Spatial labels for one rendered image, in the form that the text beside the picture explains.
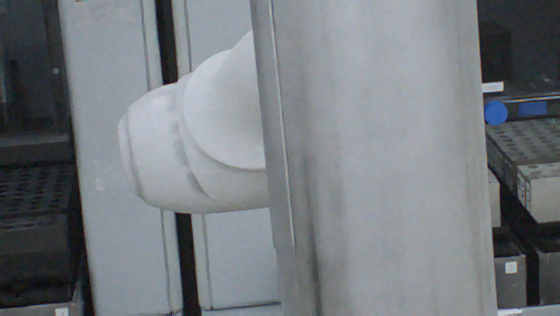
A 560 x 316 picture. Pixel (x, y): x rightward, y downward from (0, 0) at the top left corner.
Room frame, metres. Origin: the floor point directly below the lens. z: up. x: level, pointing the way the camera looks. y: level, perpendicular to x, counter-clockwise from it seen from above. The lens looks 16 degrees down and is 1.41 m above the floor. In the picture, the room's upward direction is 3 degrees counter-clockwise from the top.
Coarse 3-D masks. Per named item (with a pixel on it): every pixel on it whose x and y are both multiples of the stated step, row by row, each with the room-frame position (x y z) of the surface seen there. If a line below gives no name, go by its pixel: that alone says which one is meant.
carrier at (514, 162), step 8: (512, 160) 1.74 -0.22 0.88; (520, 160) 1.74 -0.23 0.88; (528, 160) 1.74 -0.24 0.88; (536, 160) 1.74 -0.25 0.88; (544, 160) 1.74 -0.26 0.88; (552, 160) 1.74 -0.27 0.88; (512, 168) 1.74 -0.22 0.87; (512, 176) 1.74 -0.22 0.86; (512, 184) 1.74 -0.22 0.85; (512, 192) 1.74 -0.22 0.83
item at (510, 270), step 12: (492, 240) 1.64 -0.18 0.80; (504, 240) 1.60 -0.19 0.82; (504, 252) 1.57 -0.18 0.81; (516, 252) 1.58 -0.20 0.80; (504, 264) 1.56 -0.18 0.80; (516, 264) 1.56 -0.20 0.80; (504, 276) 1.56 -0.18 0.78; (516, 276) 1.56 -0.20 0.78; (504, 288) 1.56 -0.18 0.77; (516, 288) 1.56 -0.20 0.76; (504, 300) 1.56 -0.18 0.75; (516, 300) 1.56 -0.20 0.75; (504, 312) 1.52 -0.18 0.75; (516, 312) 1.52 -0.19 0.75
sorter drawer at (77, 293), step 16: (80, 240) 1.73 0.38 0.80; (80, 256) 1.66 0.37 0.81; (80, 272) 1.60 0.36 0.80; (16, 288) 1.51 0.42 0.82; (32, 288) 1.52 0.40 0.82; (48, 288) 1.52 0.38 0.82; (64, 288) 1.52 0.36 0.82; (80, 288) 1.56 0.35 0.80; (0, 304) 1.49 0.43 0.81; (16, 304) 1.49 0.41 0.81; (32, 304) 1.50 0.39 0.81; (48, 304) 1.49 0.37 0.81; (64, 304) 1.49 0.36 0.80; (80, 304) 1.54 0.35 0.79
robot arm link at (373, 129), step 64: (256, 0) 0.57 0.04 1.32; (320, 0) 0.55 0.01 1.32; (384, 0) 0.54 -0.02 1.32; (448, 0) 0.56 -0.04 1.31; (256, 64) 0.58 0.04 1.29; (320, 64) 0.54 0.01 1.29; (384, 64) 0.54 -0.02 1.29; (448, 64) 0.55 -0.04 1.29; (320, 128) 0.54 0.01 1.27; (384, 128) 0.54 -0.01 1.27; (448, 128) 0.55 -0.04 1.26; (320, 192) 0.54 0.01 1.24; (384, 192) 0.53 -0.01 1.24; (448, 192) 0.54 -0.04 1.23; (320, 256) 0.54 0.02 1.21; (384, 256) 0.53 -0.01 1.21; (448, 256) 0.54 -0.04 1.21
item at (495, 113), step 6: (492, 102) 1.62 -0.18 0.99; (498, 102) 1.62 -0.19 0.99; (486, 108) 1.62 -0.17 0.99; (492, 108) 1.62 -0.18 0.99; (498, 108) 1.62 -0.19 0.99; (504, 108) 1.62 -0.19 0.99; (486, 114) 1.61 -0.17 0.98; (492, 114) 1.62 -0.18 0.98; (498, 114) 1.62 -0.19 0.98; (504, 114) 1.62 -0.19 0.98; (486, 120) 1.62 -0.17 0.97; (492, 120) 1.62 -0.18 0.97; (498, 120) 1.62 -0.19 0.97; (504, 120) 1.62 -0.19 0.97
